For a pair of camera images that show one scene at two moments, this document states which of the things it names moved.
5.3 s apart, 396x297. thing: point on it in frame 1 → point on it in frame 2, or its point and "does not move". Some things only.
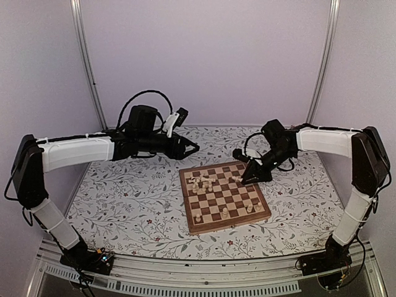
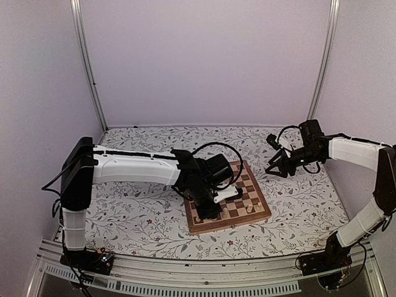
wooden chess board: [216, 197] does not move
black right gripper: [252, 169] → [282, 167]
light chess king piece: [224, 213] does not move
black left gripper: [176, 152] → [204, 215]
